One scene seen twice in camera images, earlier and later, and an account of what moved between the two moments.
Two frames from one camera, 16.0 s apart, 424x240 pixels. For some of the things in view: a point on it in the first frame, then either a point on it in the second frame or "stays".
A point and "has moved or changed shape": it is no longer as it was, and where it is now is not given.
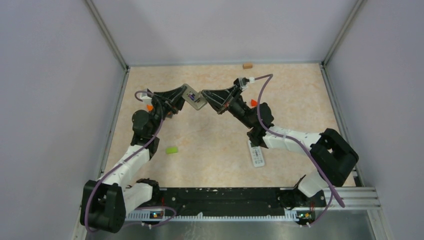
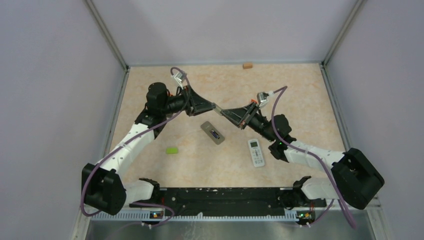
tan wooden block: x=247 y=66 stays
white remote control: x=195 y=99 has moved or changed shape
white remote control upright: x=256 y=155 stays
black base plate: x=239 y=202 stays
